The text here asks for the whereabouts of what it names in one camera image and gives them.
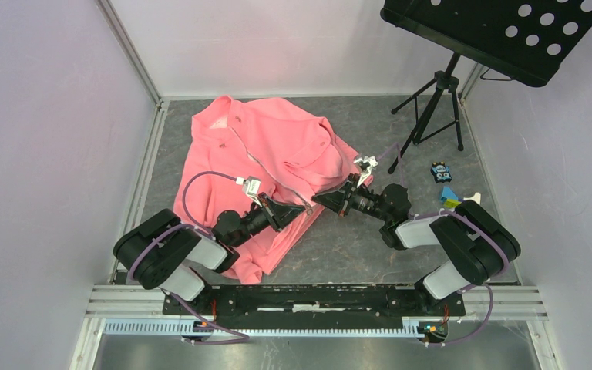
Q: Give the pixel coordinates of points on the pink zip-up jacket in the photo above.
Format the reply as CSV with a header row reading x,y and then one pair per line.
x,y
294,154

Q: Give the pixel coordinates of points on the white object behind arm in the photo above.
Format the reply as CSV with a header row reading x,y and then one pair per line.
x,y
476,197

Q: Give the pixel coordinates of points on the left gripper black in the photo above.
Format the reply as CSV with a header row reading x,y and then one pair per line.
x,y
279,214

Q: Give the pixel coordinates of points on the small black blue toy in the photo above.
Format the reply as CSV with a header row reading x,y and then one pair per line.
x,y
440,172

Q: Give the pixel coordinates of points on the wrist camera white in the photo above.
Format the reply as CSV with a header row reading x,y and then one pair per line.
x,y
365,164
250,186

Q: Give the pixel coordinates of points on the black music stand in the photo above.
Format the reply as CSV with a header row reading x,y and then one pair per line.
x,y
526,41

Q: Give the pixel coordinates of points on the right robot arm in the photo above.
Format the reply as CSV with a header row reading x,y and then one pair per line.
x,y
477,246

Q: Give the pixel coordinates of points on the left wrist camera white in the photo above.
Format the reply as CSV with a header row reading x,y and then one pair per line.
x,y
250,186

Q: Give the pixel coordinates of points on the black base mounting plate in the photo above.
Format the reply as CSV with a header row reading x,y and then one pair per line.
x,y
322,306

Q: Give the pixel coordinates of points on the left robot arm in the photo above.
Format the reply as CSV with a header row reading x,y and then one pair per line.
x,y
154,252

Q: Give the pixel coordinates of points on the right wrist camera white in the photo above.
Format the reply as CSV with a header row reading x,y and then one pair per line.
x,y
365,164

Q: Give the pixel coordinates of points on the blue yellow small object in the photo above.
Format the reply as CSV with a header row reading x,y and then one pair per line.
x,y
449,199

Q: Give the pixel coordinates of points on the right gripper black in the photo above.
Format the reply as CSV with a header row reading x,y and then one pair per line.
x,y
328,200

